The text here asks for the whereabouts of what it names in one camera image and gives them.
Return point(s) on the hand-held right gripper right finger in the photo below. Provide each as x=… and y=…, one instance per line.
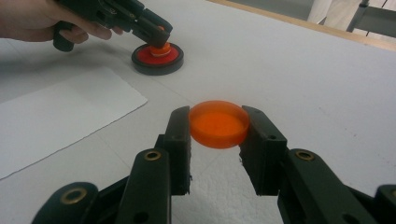
x=267, y=155

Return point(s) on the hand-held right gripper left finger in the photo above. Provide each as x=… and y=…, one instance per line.
x=174, y=155

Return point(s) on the small orange stamp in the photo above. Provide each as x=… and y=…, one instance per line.
x=160, y=49

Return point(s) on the round black red ink pad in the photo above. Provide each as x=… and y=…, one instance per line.
x=155, y=69

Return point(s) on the translucent orange round lid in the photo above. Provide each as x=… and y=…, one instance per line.
x=218, y=127

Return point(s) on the white paper sheet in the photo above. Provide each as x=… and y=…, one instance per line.
x=62, y=118

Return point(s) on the white cabinet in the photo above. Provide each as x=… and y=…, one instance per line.
x=317, y=9

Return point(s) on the wooden table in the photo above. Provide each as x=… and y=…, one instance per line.
x=373, y=41

